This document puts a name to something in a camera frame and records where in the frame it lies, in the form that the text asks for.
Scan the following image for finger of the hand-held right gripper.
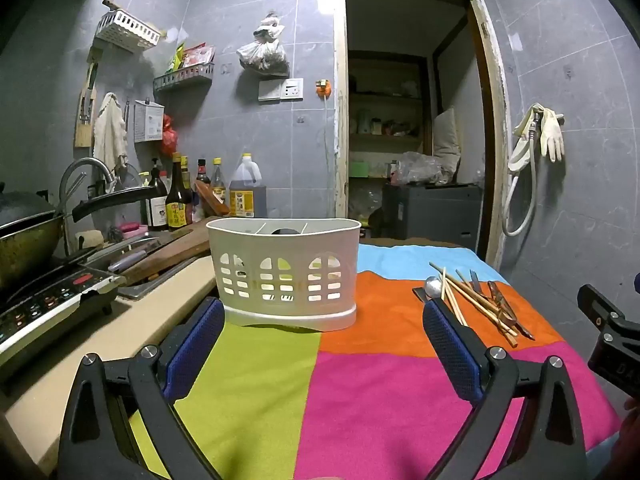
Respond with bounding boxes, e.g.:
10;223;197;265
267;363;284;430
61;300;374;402
577;284;627;333

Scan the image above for metal spoon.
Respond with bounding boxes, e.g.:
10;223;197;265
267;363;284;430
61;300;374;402
412;276;447;306

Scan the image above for grey wall shelf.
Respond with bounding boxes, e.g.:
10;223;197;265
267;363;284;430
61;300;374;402
152;62;215;93

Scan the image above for wooden cutting board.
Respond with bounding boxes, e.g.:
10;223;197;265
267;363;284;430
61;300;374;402
120;220;213;286

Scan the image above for induction cooker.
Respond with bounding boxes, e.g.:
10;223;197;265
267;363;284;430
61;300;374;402
0;262;126;376

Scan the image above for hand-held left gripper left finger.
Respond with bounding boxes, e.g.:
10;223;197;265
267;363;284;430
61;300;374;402
57;297;226;480

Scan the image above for wooden storage shelf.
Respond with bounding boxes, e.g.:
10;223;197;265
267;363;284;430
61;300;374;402
348;57;431;181

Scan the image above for black pump bottle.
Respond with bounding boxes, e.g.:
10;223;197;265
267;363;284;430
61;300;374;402
145;157;171;231

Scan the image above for black wok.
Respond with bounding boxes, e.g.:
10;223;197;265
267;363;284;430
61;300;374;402
0;184;158;288

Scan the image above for hanging clear plastic bag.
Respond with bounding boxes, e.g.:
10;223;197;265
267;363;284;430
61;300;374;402
236;10;290;75

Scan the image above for dark soy sauce bottle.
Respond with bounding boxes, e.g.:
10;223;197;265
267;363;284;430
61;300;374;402
165;152;193;231

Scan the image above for grey wall box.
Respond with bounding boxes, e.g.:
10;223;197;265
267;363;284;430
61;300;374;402
134;100;165;142

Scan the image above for cream rubber glove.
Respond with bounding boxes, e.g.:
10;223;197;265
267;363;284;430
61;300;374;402
540;107;566;162
509;104;543;173

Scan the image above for brown-handled table knife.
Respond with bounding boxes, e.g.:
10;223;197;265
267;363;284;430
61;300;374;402
487;281;536;341
468;270;518;328

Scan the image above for white hose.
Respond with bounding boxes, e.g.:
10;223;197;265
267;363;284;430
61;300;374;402
501;110;540;237

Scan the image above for wall switch socket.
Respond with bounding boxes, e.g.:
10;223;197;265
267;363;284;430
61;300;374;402
258;77;304;102

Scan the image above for grey cabinet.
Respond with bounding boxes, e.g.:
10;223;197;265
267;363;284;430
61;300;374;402
382;183;483;256

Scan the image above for wooden door frame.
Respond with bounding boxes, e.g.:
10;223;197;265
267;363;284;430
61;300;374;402
333;0;511;271

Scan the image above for hanging white towel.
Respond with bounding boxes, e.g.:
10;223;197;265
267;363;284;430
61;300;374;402
92;92;128;176

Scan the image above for colourful striped cloth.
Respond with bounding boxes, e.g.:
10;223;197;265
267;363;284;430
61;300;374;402
127;239;623;480

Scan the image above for brown wooden block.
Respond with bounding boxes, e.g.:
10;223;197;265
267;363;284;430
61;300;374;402
194;180;231;216

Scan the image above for white plastic utensil basket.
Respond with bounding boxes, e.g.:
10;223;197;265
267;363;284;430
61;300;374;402
206;217;362;332

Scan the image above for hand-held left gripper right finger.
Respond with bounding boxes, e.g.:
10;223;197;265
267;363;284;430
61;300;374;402
422;299;588;480

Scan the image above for white wall basket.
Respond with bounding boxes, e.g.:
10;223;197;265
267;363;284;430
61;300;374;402
95;10;163;53

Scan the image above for person's right hand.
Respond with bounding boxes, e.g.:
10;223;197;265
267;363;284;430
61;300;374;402
620;394;640;466

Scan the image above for cooking oil jug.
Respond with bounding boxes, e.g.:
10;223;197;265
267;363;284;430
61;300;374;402
229;154;268;218

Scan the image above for crumpled clear plastic bag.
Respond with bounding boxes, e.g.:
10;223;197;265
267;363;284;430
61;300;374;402
391;151;458;186

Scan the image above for red plastic bag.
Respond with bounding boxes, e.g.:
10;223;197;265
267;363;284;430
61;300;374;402
161;115;178;156

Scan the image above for wooden knife holder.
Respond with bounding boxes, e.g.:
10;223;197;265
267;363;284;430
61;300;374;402
74;45;103;148

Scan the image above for clear yellow-capped bottle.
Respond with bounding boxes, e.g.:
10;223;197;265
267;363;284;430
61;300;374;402
210;157;228;206

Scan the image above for metal faucet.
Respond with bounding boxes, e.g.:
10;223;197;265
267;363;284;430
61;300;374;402
59;157;118;256

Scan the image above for bunch of wooden chopsticks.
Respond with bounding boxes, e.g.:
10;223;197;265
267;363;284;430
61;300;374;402
430;261;521;347

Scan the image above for snack packets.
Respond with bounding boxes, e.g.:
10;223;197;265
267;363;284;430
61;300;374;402
167;42;216;68

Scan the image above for white pillow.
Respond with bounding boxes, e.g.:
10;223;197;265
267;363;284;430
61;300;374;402
432;107;461;173

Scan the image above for kitchen cleaver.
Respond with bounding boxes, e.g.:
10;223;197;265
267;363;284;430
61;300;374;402
107;237;161;273

